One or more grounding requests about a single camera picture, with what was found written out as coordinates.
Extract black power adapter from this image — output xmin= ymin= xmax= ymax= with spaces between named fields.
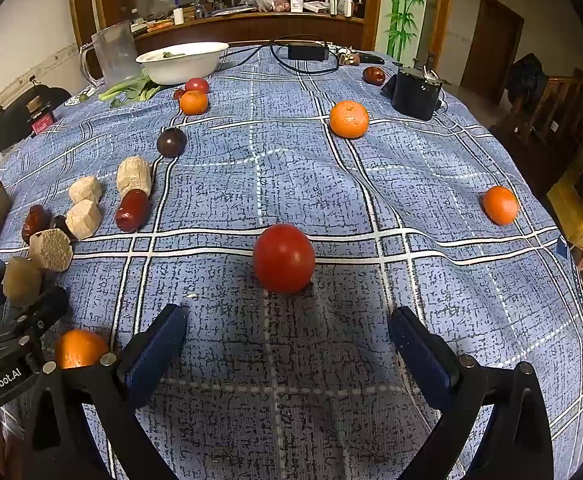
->
xmin=287 ymin=43 xmax=329 ymax=60

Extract black power cable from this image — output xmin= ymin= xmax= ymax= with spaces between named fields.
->
xmin=218 ymin=39 xmax=343 ymax=76

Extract clear plastic pitcher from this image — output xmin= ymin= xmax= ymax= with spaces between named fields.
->
xmin=80 ymin=20 xmax=142 ymax=88

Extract wooden railing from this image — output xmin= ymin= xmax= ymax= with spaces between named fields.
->
xmin=491 ymin=67 xmax=583 ymax=201

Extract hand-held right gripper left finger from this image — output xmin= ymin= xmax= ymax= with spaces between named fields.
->
xmin=21 ymin=304 xmax=189 ymax=480

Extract dark purple plum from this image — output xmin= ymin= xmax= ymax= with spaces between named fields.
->
xmin=156 ymin=127 xmax=188 ymax=157

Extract brown wooden door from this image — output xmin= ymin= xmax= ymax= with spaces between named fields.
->
xmin=459 ymin=0 xmax=525 ymax=106

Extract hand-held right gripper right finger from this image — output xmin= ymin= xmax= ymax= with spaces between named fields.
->
xmin=389 ymin=306 xmax=555 ymax=480

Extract large beige sugarcane chunk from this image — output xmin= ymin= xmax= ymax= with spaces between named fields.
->
xmin=116 ymin=156 xmax=152 ymax=196

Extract blue checked tablecloth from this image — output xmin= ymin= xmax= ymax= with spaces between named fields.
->
xmin=0 ymin=40 xmax=583 ymax=480

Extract white enamel bowl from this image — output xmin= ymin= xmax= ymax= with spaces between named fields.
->
xmin=136 ymin=42 xmax=229 ymax=86

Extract bamboo wall painting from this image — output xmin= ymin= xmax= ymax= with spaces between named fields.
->
xmin=384 ymin=0 xmax=429 ymax=58

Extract green leafy vegetables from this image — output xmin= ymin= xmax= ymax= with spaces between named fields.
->
xmin=98 ymin=72 xmax=164 ymax=108

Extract pink and black box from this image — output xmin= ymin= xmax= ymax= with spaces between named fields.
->
xmin=25 ymin=97 xmax=54 ymax=136

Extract long red jujube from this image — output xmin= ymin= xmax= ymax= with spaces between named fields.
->
xmin=114 ymin=189 xmax=151 ymax=233

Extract large red tomato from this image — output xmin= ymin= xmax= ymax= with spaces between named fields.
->
xmin=252 ymin=223 xmax=316 ymax=295

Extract black cylindrical container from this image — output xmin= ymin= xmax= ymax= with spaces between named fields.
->
xmin=382 ymin=66 xmax=445 ymax=122

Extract wooden cabinet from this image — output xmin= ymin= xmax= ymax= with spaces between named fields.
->
xmin=68 ymin=0 xmax=457 ymax=53

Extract dark jacket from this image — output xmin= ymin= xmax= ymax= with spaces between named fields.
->
xmin=505 ymin=53 xmax=552 ymax=106

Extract black leather sofa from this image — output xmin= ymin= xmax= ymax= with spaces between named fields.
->
xmin=0 ymin=85 xmax=72 ymax=161

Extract large orange with stem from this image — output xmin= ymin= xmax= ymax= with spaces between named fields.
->
xmin=329 ymin=100 xmax=371 ymax=139

